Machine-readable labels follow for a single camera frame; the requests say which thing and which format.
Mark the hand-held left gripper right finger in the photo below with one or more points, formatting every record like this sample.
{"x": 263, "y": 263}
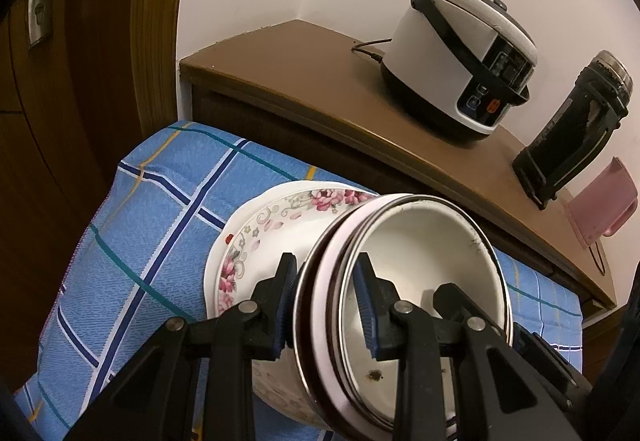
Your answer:
{"x": 366, "y": 313}

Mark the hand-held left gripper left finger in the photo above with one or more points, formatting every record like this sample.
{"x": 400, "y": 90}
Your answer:
{"x": 284, "y": 306}

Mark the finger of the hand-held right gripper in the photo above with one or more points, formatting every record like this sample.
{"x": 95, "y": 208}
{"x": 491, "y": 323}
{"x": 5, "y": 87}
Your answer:
{"x": 550, "y": 361}
{"x": 450, "y": 301}

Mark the red and pink plastic bowl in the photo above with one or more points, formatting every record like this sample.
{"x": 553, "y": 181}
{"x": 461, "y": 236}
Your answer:
{"x": 327, "y": 281}

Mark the white enamel bowl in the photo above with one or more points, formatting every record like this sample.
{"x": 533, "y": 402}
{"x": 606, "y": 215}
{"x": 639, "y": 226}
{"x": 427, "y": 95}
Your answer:
{"x": 425, "y": 241}

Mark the stainless steel bowl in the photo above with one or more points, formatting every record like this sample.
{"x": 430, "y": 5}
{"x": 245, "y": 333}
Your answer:
{"x": 306, "y": 371}

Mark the pink floral rim plate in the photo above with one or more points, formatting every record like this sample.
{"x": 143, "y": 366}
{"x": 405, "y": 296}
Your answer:
{"x": 270, "y": 231}

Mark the white red rose plate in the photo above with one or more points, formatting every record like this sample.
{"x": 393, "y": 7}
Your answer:
{"x": 212, "y": 271}

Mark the pink electric kettle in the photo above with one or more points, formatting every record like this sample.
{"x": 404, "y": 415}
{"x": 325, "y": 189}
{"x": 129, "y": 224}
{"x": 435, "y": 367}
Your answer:
{"x": 595, "y": 206}

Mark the blue plaid cloth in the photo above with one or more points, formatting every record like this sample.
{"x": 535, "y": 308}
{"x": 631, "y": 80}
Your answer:
{"x": 150, "y": 221}

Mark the black thermos flask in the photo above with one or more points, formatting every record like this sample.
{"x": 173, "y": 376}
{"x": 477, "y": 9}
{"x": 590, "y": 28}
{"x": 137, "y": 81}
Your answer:
{"x": 565, "y": 141}

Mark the brown wooden cabinet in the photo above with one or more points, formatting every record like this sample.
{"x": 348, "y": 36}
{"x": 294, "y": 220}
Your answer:
{"x": 310, "y": 71}

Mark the white and black rice cooker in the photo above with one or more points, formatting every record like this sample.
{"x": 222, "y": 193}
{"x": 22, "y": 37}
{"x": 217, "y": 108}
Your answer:
{"x": 435, "y": 51}

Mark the brown wooden door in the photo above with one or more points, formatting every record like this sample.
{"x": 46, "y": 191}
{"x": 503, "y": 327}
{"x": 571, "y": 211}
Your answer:
{"x": 50, "y": 171}

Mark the brown wooden door frame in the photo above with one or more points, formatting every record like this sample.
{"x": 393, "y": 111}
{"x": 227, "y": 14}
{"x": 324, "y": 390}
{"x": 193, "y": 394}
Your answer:
{"x": 160, "y": 21}

